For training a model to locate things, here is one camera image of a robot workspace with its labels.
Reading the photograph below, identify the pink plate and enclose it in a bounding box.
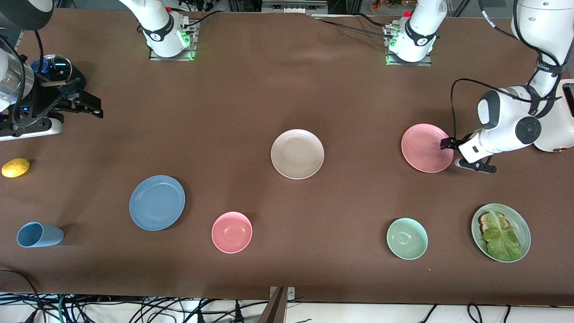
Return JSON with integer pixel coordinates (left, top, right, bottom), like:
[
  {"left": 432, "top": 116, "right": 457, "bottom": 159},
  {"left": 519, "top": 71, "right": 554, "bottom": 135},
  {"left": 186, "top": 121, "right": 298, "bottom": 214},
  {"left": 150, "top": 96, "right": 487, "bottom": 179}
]
[{"left": 401, "top": 123, "right": 454, "bottom": 173}]

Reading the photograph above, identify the blue plate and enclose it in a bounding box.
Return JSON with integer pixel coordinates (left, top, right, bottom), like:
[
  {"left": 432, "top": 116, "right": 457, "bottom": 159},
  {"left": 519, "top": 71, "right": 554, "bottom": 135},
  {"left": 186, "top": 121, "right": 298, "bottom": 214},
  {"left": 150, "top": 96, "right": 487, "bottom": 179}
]
[{"left": 129, "top": 175, "right": 186, "bottom": 231}]

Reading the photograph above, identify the dark blue saucepan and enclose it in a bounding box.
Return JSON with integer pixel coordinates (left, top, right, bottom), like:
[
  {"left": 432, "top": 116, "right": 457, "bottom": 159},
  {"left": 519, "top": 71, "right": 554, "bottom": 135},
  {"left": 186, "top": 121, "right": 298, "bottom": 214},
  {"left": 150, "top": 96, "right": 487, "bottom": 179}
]
[{"left": 27, "top": 54, "right": 87, "bottom": 102}]

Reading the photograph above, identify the glass lid with blue knob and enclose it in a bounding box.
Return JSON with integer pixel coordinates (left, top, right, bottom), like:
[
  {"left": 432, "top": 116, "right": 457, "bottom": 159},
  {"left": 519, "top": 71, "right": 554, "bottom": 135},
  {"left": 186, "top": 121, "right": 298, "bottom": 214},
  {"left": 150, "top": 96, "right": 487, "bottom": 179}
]
[{"left": 30, "top": 54, "right": 72, "bottom": 87}]

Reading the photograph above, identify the yellow lemon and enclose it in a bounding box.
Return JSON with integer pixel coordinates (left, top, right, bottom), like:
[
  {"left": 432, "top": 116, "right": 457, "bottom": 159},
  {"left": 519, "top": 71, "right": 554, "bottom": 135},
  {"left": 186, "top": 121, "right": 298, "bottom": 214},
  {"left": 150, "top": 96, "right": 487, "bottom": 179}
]
[{"left": 1, "top": 158, "right": 31, "bottom": 178}]

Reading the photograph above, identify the toasted bread slice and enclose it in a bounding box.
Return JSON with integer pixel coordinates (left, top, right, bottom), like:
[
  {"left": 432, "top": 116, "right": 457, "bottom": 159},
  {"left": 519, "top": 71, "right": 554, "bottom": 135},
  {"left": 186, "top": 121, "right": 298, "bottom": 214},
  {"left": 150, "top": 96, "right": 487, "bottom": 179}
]
[{"left": 478, "top": 212, "right": 511, "bottom": 235}]

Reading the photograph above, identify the green plate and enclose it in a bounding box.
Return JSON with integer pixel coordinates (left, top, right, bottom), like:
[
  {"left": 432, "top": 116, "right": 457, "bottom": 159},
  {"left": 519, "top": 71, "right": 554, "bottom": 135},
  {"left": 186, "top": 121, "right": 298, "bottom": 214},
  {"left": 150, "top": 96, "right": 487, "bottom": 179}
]
[{"left": 471, "top": 203, "right": 531, "bottom": 263}]

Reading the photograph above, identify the white toaster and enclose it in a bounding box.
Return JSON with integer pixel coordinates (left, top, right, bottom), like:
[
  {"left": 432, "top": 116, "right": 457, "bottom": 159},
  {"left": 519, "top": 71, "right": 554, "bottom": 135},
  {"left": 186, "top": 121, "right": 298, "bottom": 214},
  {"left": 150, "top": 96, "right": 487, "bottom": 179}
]
[{"left": 534, "top": 79, "right": 574, "bottom": 153}]

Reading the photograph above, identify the green lettuce leaf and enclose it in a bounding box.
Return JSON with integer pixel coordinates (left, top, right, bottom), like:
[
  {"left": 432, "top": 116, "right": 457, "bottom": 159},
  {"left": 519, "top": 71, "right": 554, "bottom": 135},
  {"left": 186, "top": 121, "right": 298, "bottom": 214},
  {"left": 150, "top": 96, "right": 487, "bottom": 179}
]
[{"left": 482, "top": 210, "right": 524, "bottom": 262}]

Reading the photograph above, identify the green bowl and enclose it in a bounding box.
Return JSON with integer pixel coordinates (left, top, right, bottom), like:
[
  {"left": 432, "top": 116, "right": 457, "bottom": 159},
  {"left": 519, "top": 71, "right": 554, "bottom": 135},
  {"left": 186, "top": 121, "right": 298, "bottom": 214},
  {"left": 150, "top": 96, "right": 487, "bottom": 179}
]
[{"left": 387, "top": 218, "right": 429, "bottom": 261}]

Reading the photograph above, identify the blue cup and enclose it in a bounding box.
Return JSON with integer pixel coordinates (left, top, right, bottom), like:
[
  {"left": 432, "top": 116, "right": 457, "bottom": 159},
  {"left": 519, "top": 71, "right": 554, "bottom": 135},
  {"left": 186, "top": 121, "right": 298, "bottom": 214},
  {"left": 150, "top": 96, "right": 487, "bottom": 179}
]
[{"left": 17, "top": 222, "right": 65, "bottom": 248}]

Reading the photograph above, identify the beige plate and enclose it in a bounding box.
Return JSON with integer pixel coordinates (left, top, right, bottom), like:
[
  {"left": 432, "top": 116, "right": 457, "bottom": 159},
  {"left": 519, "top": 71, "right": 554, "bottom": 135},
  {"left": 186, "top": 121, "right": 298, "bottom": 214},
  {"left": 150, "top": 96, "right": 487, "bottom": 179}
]
[{"left": 270, "top": 129, "right": 325, "bottom": 180}]

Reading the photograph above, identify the pink bowl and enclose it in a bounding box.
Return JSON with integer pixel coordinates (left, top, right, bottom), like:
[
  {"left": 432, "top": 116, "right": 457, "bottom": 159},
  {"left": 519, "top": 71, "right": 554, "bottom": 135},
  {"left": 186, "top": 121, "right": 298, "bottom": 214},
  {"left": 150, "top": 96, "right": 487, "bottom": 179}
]
[{"left": 211, "top": 211, "right": 253, "bottom": 254}]

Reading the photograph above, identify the metal fixture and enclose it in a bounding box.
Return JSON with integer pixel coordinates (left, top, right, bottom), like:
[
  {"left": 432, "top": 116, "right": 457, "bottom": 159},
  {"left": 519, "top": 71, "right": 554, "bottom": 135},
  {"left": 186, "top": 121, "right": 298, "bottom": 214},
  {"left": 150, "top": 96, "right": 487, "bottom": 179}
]
[{"left": 261, "top": 0, "right": 329, "bottom": 15}]

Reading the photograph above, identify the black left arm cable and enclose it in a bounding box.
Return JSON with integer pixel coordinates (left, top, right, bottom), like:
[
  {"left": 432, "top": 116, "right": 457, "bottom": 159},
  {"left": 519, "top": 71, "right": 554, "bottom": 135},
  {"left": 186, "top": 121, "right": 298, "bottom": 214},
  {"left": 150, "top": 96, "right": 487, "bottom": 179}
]
[{"left": 450, "top": 0, "right": 565, "bottom": 144}]

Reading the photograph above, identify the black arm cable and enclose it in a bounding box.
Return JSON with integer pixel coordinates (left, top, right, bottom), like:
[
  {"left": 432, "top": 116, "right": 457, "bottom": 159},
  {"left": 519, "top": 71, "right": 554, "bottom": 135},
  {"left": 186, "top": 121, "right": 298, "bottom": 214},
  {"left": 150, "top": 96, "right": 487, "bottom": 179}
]
[
  {"left": 0, "top": 29, "right": 86, "bottom": 131},
  {"left": 450, "top": 0, "right": 565, "bottom": 144}
]

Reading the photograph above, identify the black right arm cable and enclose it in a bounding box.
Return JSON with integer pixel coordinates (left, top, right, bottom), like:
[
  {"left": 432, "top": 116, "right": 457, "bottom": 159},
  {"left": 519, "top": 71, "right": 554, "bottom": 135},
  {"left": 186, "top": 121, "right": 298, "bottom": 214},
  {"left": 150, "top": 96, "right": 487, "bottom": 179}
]
[{"left": 0, "top": 29, "right": 86, "bottom": 131}]

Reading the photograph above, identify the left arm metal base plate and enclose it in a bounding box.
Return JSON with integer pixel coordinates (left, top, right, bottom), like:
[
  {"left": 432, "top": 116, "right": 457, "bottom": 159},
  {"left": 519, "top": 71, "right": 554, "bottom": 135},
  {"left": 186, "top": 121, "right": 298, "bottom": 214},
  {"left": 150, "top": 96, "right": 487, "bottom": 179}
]
[{"left": 385, "top": 25, "right": 433, "bottom": 67}]

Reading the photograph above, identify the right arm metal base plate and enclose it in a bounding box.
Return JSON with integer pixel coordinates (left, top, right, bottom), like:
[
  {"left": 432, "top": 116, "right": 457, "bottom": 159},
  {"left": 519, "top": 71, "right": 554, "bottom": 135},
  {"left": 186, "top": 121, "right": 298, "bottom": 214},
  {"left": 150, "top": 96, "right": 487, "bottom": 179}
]
[{"left": 149, "top": 20, "right": 198, "bottom": 61}]

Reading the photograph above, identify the black base cable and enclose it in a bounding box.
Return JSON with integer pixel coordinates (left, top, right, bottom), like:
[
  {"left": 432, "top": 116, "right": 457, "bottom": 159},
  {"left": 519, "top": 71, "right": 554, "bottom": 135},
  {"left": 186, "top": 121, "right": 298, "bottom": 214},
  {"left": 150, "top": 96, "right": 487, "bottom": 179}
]
[
  {"left": 313, "top": 13, "right": 391, "bottom": 39},
  {"left": 179, "top": 7, "right": 225, "bottom": 28}
]

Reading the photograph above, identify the black floor cable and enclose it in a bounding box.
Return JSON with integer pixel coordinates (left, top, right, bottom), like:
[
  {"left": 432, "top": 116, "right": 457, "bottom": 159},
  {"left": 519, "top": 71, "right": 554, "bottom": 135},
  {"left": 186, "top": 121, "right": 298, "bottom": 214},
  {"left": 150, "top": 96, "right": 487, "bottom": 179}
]
[{"left": 0, "top": 269, "right": 43, "bottom": 323}]

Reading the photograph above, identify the brown post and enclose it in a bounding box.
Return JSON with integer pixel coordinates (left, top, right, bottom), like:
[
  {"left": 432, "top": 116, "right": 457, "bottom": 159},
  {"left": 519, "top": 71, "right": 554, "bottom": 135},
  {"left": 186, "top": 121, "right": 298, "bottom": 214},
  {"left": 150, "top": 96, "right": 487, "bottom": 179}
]
[{"left": 258, "top": 287, "right": 287, "bottom": 323}]

